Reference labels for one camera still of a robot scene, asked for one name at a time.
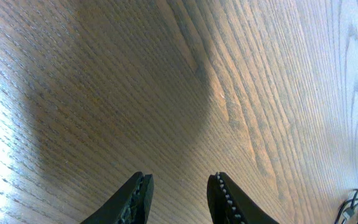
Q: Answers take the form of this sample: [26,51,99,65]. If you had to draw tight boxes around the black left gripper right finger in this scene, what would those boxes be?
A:
[207,172,278,224]

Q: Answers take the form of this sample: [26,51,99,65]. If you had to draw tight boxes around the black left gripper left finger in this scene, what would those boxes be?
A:
[81,172,154,224]

